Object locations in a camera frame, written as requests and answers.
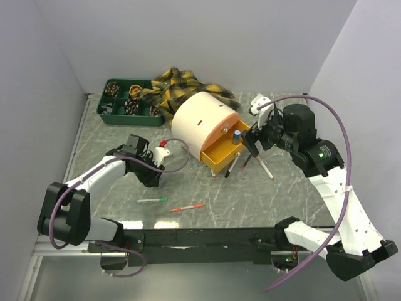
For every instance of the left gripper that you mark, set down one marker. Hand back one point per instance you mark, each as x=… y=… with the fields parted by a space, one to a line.
x=152 y=179

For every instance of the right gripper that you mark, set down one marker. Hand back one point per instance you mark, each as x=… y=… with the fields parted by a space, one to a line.
x=250 y=138

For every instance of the blue capped small bottle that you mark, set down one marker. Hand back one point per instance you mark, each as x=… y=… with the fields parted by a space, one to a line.
x=236 y=138

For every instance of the red translucent pen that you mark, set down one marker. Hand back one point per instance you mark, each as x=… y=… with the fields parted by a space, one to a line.
x=246 y=163

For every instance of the round cream drawer organizer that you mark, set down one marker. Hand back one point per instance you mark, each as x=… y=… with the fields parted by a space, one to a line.
x=207 y=126

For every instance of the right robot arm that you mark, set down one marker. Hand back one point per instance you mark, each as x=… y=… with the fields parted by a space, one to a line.
x=356 y=246

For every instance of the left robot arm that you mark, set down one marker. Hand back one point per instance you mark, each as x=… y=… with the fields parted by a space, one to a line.
x=66 y=211

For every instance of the green capped white pen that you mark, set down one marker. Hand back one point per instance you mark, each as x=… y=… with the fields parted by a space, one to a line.
x=153 y=200

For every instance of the black white marker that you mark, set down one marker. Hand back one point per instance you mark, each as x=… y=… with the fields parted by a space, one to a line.
x=231 y=166

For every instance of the orange pencil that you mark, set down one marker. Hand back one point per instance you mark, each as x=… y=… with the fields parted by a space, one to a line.
x=186 y=208

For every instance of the black floral rolled tie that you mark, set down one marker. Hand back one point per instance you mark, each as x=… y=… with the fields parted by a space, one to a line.
x=131 y=106

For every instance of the green compartment tray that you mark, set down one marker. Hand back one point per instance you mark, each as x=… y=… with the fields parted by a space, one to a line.
x=117 y=105

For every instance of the yellow plaid cloth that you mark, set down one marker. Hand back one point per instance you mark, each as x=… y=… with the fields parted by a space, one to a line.
x=171 y=89

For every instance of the tan rolled item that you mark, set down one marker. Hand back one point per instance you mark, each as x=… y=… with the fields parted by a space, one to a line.
x=134 y=90

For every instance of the brown patterned rolled tie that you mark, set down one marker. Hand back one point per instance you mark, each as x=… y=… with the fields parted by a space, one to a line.
x=111 y=89

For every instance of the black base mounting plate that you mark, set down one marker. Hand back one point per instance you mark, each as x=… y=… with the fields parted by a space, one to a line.
x=208 y=245

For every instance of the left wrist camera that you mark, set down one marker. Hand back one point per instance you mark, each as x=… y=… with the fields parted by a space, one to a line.
x=160 y=153

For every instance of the aluminium rail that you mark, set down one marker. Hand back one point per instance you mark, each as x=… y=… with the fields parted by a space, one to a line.
x=43 y=246

